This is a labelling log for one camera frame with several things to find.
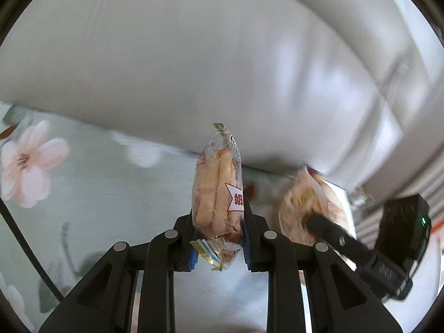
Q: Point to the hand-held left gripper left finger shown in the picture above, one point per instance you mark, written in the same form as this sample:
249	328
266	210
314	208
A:
193	260

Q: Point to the round cracker packet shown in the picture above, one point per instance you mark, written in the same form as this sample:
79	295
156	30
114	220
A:
298	201

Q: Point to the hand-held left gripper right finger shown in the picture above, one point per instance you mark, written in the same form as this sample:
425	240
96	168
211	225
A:
247	253

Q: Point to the white leather sofa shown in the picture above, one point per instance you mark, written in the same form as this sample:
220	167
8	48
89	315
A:
173	59

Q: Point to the long biscuit clear packet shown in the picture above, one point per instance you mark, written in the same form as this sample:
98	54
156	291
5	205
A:
215	187

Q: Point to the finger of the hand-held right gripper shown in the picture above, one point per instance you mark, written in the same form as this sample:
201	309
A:
333	236

